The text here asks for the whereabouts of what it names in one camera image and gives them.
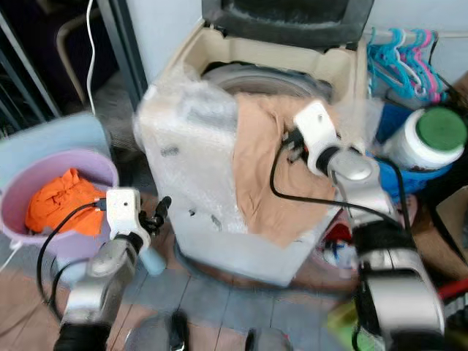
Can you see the robot right leg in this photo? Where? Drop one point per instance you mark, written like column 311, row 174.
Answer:
column 270, row 341

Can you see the white jar with green lid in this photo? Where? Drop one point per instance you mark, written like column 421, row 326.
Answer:
column 409, row 146

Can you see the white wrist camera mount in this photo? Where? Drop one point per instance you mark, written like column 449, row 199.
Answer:
column 314, row 124
column 122, row 208

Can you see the pink plastic laundry basin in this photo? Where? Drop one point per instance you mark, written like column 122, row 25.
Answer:
column 16, row 191

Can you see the yellow-green plastic item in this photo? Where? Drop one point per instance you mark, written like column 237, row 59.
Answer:
column 342, row 322

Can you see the red stick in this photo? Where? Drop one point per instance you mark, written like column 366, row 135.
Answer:
column 455, row 290

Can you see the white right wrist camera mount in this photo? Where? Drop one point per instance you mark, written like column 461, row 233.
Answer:
column 314, row 124

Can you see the light blue plastic board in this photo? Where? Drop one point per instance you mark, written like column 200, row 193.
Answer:
column 36, row 142

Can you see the small pink plastic basin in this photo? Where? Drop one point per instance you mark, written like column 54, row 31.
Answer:
column 340, row 256

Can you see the beige garment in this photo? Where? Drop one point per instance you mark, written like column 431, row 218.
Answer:
column 263, row 168

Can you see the blue plastic basin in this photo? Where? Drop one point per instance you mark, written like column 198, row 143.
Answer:
column 389, row 121

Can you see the orange garment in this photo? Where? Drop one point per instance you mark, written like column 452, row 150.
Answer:
column 62, row 205

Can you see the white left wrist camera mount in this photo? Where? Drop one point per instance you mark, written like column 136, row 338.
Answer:
column 122, row 208

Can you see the dark chair with beige frame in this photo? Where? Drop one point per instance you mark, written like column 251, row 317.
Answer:
column 62, row 36

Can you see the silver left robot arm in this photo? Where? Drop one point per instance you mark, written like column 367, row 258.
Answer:
column 102, row 285

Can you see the light blue plastic stool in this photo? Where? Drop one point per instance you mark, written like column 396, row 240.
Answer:
column 154, row 261

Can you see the robot leg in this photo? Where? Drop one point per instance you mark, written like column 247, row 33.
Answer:
column 157, row 335
column 270, row 341

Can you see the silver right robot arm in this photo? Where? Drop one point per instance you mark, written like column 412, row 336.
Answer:
column 358, row 168

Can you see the beige top-loading washing machine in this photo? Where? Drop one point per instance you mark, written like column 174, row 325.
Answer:
column 190, row 51

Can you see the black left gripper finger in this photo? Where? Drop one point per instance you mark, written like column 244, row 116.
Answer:
column 162, row 206

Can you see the clear bubble wrap sheet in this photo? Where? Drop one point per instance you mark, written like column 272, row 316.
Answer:
column 186, row 146

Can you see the dark washing machine lid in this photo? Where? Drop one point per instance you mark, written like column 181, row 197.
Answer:
column 285, row 22

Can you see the robot left leg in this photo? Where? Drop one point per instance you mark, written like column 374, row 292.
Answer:
column 157, row 335

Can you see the dark metal door post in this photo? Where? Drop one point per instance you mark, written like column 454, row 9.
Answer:
column 123, row 66

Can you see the brown cardboard box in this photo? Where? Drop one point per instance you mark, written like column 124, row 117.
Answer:
column 442, row 234

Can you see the teal and pink clothes hangers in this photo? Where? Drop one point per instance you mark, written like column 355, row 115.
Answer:
column 406, row 66

